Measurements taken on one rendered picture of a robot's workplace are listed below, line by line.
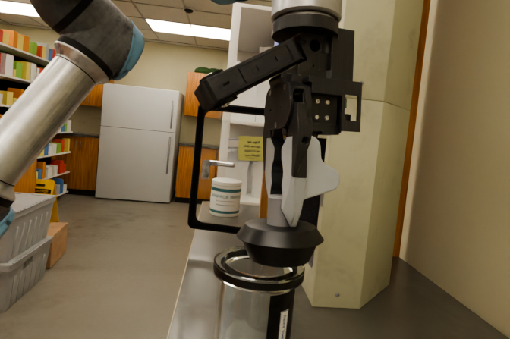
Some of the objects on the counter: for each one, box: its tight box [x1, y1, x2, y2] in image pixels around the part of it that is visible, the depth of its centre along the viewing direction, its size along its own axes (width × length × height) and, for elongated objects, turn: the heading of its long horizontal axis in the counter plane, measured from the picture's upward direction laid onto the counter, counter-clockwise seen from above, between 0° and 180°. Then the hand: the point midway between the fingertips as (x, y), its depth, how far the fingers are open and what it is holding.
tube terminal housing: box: [301, 0, 424, 309], centre depth 94 cm, size 25×32×77 cm
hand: (279, 211), depth 37 cm, fingers closed on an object, 3 cm apart
